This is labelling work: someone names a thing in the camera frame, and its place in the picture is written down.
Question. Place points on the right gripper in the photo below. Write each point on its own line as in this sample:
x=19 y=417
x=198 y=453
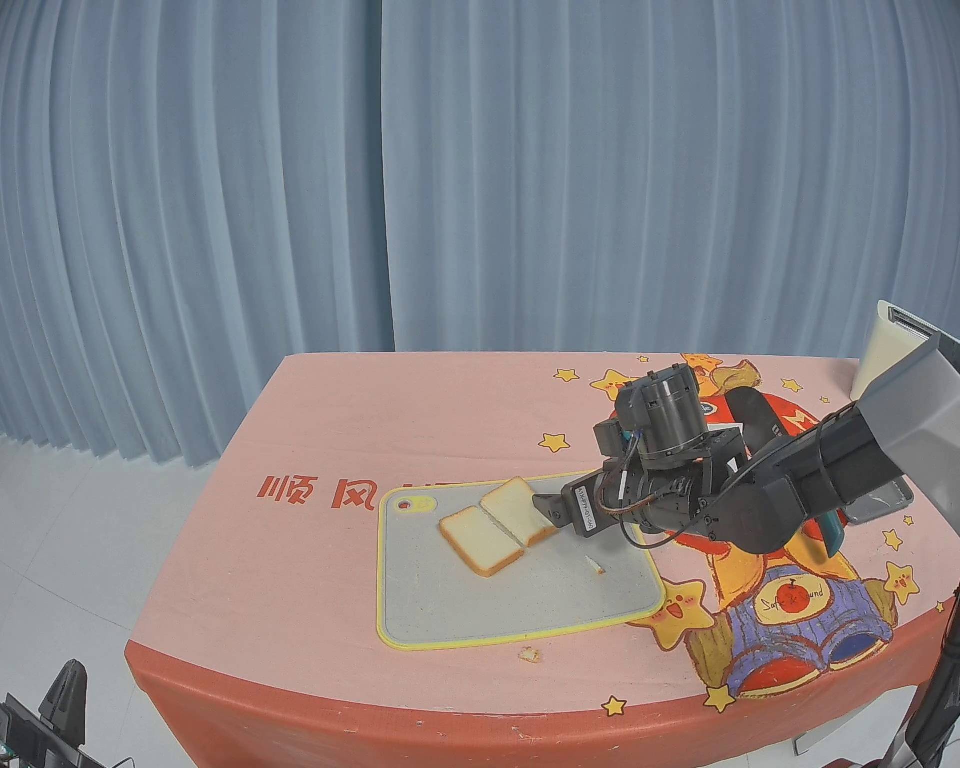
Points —
x=645 y=502

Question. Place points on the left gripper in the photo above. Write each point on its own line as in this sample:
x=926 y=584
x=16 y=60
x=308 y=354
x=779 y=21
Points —
x=34 y=739

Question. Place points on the half slice of bread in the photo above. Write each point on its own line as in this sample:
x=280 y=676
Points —
x=511 y=507
x=480 y=541

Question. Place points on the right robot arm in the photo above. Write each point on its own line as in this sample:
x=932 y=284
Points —
x=787 y=487

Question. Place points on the cream toaster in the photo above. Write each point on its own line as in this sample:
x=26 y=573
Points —
x=879 y=358

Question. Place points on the cutting board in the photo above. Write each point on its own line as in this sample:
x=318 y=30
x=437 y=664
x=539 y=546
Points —
x=525 y=600

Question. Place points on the dark grey tray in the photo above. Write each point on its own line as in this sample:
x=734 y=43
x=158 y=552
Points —
x=886 y=505

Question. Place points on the blue curtain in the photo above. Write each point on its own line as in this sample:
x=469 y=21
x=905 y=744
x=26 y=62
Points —
x=187 y=225
x=637 y=172

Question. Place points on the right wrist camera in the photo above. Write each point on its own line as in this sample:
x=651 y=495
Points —
x=616 y=436

